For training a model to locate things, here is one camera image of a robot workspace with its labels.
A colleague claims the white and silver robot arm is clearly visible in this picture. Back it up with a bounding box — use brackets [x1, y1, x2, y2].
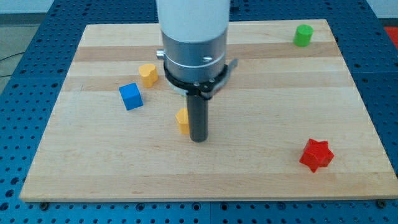
[156, 0, 238, 100]

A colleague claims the yellow hexagon block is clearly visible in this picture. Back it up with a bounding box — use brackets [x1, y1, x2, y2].
[175, 108, 190, 134]

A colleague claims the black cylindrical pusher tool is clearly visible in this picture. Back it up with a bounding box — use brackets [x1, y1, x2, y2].
[187, 95, 208, 142]

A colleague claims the yellow heart block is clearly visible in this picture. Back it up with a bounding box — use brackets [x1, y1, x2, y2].
[139, 63, 159, 88]

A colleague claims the blue cube block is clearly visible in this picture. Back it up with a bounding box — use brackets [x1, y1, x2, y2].
[119, 83, 144, 111]

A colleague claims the wooden board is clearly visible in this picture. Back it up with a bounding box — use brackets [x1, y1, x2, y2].
[20, 19, 397, 202]

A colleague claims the red star block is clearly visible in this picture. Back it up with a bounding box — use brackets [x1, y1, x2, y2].
[299, 138, 335, 173]

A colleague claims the green cylinder block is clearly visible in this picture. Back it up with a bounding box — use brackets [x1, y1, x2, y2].
[293, 24, 313, 47]

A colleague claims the blue perforated table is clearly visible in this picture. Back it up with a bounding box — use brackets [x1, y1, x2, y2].
[1, 0, 397, 223]

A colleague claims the black cable on floor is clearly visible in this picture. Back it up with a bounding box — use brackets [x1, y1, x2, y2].
[0, 51, 25, 78]

